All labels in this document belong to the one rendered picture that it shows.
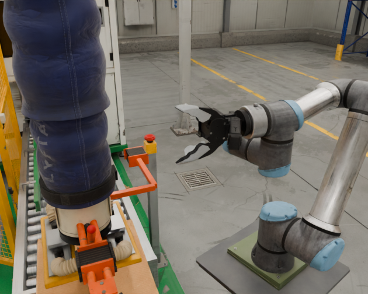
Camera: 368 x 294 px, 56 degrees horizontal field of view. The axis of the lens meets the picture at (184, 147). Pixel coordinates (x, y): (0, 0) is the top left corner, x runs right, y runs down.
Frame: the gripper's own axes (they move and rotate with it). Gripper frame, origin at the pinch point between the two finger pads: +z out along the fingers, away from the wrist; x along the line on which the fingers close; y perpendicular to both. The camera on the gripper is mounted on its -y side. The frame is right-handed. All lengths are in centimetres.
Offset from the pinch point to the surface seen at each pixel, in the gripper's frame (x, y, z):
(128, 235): -45, 22, 9
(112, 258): -30.6, -1.4, 18.4
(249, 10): -55, 925, -600
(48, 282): -45, 11, 36
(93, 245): -31.1, 5.9, 22.2
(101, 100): 4.8, 20.2, 13.6
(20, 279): -98, 74, 54
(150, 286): -63, 15, 4
